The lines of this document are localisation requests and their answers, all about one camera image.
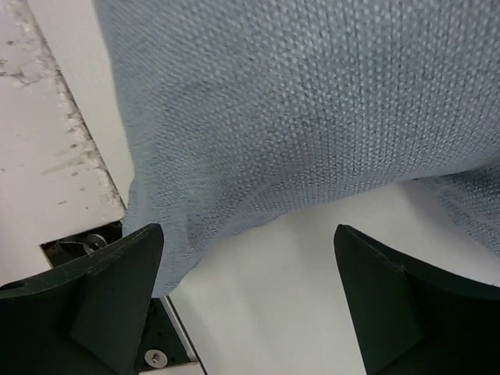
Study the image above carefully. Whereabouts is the blue patterned pillowcase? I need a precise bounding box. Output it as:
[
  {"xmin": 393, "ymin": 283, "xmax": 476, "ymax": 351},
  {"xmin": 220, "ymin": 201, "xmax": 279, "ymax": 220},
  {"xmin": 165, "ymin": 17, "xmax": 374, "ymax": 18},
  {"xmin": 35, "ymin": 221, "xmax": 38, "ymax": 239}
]
[{"xmin": 95, "ymin": 1, "xmax": 499, "ymax": 296}]

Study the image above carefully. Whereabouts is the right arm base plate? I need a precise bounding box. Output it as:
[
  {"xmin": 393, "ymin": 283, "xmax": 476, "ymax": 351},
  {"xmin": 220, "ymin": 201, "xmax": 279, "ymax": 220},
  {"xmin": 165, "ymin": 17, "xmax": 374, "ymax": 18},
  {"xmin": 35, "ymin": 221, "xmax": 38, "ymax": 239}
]
[{"xmin": 41, "ymin": 222, "xmax": 196, "ymax": 375}]

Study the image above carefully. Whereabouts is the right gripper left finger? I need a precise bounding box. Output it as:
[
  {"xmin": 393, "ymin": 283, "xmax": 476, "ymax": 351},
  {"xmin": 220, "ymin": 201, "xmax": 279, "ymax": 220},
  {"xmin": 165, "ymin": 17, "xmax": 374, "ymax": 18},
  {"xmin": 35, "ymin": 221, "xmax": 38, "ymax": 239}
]
[{"xmin": 1, "ymin": 223, "xmax": 163, "ymax": 375}]

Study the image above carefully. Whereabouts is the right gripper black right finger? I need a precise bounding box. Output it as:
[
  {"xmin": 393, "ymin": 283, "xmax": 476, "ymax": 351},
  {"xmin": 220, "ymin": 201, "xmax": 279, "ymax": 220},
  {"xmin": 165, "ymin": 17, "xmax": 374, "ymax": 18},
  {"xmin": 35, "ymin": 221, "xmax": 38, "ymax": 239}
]
[{"xmin": 334, "ymin": 225, "xmax": 499, "ymax": 375}]

